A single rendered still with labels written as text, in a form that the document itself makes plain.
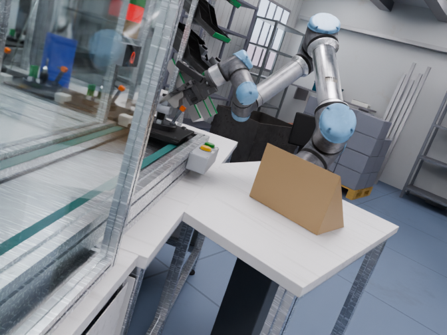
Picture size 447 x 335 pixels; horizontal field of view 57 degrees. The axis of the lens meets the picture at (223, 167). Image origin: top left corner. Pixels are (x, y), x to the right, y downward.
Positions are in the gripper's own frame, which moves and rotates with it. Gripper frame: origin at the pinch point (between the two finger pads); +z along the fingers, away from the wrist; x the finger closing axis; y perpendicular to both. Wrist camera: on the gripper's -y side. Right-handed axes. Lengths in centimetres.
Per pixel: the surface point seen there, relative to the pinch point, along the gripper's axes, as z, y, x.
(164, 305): 43, 75, -2
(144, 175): -3, 19, -55
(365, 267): -38, 99, 12
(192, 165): -3.3, 25.9, -19.1
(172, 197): 0.8, 29.9, -38.1
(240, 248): -15, 47, -55
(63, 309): -2, 29, -102
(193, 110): -3.1, 8.3, 20.3
